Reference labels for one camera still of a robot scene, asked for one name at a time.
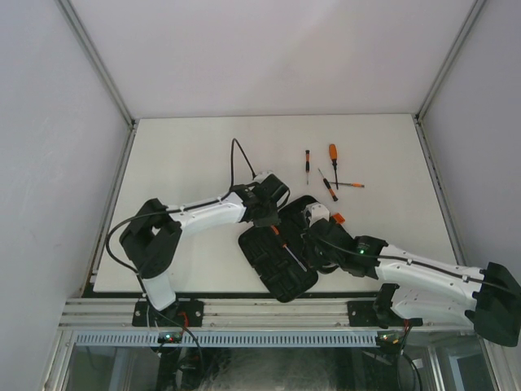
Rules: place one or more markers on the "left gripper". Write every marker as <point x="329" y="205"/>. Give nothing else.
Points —
<point x="269" y="221"/>

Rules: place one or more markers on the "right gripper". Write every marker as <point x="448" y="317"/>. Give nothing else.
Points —
<point x="313" y="261"/>

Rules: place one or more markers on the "black plastic tool case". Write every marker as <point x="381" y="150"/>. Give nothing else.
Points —
<point x="280" y="274"/>

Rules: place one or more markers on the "thin precision screwdriver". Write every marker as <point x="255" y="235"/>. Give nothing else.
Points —
<point x="328" y="186"/>

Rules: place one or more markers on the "small black precision screwdriver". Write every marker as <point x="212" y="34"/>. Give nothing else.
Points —
<point x="307" y="165"/>

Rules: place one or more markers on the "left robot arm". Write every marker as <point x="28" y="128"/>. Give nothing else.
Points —
<point x="152" y="236"/>

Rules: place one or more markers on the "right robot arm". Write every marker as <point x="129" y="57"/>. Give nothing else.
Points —
<point x="414" y="287"/>

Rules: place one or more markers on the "small orange-tip precision screwdriver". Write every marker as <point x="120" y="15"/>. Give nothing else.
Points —
<point x="347" y="184"/>

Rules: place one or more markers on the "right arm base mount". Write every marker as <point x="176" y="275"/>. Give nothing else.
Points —
<point x="378" y="312"/>

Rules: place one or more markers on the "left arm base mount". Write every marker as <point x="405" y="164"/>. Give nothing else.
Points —
<point x="186" y="313"/>

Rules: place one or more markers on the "aluminium frame rail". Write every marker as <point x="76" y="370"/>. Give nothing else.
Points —
<point x="236" y="314"/>

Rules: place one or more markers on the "grey slotted cable duct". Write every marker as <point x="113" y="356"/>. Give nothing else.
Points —
<point x="229" y="339"/>

